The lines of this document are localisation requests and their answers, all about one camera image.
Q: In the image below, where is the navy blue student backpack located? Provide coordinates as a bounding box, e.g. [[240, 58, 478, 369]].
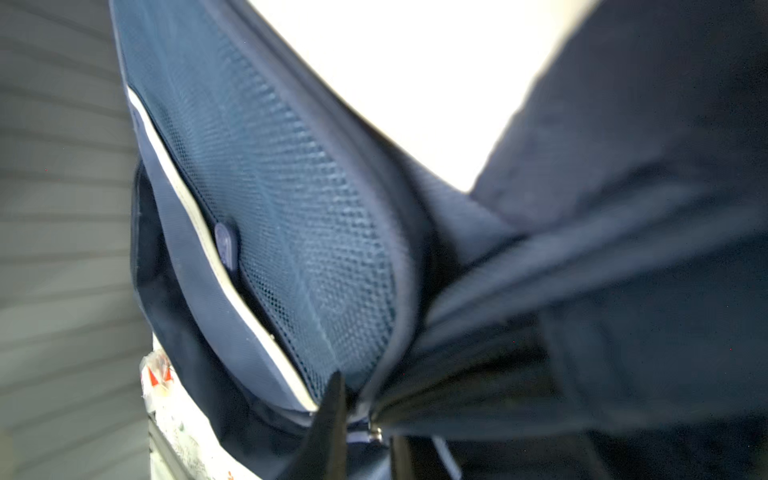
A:
[[111, 1, 767, 479]]

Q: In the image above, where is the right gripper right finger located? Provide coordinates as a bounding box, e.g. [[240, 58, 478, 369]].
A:
[[390, 436, 450, 480]]

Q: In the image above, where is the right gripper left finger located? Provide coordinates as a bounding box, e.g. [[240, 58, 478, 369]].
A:
[[281, 372, 347, 480]]

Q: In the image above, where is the red card box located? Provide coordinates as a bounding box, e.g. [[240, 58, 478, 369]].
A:
[[139, 349, 174, 414]]

